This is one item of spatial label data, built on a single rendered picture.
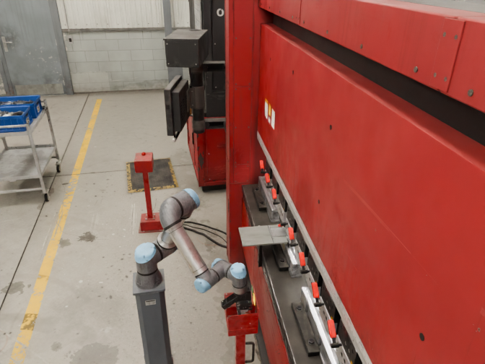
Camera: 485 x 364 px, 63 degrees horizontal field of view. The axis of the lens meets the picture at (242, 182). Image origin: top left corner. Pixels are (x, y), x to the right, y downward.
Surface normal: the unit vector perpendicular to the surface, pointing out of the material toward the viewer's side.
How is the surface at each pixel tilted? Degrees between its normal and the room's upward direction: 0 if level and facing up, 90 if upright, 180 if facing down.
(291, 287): 0
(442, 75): 90
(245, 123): 90
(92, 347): 0
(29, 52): 90
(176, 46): 90
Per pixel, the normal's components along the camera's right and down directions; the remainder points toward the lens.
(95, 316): 0.01, -0.88
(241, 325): 0.14, 0.47
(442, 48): -0.99, 0.06
